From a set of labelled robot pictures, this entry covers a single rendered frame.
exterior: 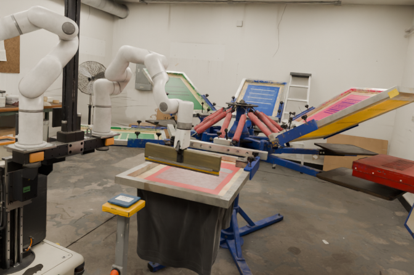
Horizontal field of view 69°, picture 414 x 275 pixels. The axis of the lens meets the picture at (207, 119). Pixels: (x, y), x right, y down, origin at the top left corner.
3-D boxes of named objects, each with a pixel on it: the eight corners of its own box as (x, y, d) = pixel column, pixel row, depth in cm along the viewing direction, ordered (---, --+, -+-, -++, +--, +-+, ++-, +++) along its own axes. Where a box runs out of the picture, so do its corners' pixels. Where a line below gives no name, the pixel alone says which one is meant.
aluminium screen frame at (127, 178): (228, 208, 133) (228, 200, 132) (114, 183, 151) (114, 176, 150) (257, 165, 207) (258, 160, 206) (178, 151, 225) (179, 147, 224)
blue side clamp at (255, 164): (251, 180, 178) (252, 168, 177) (242, 178, 180) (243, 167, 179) (259, 168, 206) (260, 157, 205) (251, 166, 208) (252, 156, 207)
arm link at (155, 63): (122, 52, 160) (140, 55, 173) (137, 87, 157) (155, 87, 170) (143, 34, 153) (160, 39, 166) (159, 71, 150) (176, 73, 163)
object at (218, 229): (212, 279, 151) (220, 197, 145) (205, 277, 152) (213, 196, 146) (234, 236, 194) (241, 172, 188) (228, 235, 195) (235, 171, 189)
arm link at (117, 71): (120, 34, 156) (143, 40, 173) (85, 87, 171) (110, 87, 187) (135, 53, 152) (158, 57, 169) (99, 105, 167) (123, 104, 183)
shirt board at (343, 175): (411, 198, 194) (413, 186, 193) (389, 212, 167) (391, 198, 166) (251, 149, 292) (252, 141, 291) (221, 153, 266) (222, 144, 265)
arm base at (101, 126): (81, 131, 175) (82, 105, 173) (97, 129, 187) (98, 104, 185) (101, 135, 169) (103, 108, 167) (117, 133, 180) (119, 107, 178)
